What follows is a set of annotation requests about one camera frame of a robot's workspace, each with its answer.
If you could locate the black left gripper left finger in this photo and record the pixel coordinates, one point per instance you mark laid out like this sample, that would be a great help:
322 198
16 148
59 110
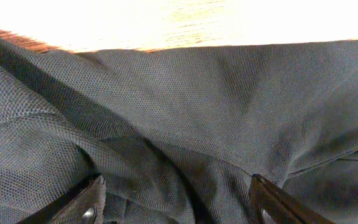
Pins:
83 204

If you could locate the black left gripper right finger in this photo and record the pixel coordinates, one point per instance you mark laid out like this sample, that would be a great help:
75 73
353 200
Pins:
272 205

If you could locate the black t-shirt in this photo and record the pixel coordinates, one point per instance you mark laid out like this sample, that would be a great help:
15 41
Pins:
178 134

